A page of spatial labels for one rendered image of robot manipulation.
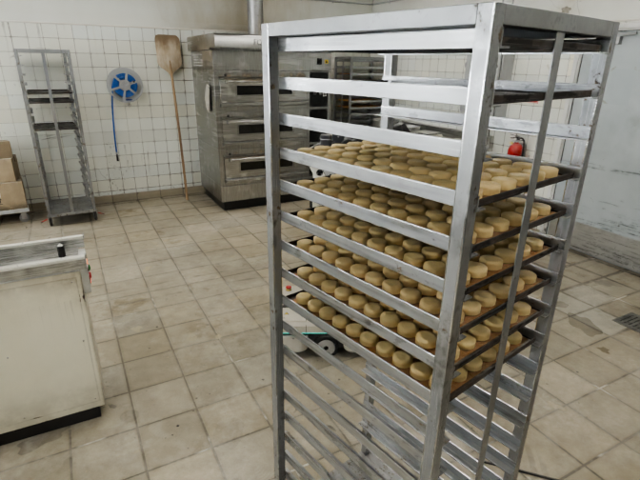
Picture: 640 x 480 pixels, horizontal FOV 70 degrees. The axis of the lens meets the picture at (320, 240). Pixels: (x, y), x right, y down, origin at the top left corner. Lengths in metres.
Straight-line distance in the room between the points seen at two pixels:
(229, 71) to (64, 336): 3.82
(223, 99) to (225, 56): 0.46
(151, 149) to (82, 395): 4.32
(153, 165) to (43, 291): 4.32
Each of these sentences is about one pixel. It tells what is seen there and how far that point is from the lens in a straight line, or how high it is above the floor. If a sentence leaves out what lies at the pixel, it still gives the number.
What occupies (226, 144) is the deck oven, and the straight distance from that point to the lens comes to 5.55.
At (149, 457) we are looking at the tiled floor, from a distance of 2.50.
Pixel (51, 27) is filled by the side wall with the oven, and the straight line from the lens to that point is 6.34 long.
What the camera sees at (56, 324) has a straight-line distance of 2.45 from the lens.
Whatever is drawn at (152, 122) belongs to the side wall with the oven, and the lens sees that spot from 6.44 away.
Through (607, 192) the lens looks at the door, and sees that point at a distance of 5.02.
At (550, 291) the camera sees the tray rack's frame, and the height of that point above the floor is 1.19.
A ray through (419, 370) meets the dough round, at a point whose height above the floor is 1.06.
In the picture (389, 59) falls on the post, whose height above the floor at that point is 1.74.
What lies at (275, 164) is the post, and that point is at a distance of 1.27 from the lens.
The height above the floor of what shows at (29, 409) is 0.18.
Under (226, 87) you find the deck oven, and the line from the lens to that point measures 5.55.
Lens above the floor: 1.73
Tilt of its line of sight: 21 degrees down
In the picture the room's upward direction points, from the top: 1 degrees clockwise
